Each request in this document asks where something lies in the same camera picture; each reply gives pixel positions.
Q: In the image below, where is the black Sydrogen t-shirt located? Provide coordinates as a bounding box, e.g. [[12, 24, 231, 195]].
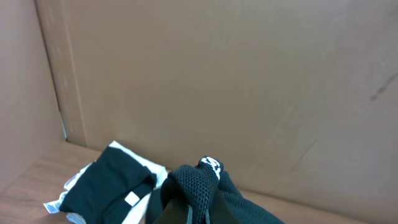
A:
[[145, 156, 283, 224]]

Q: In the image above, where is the folded beige garment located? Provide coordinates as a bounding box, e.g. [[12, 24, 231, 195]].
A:
[[109, 141, 167, 224]]

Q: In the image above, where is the folded black garment on pile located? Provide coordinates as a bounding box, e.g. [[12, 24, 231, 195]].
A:
[[60, 147, 157, 224]]

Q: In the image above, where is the folded grey-white bottom garment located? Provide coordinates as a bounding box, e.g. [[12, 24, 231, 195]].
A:
[[44, 164, 91, 224]]

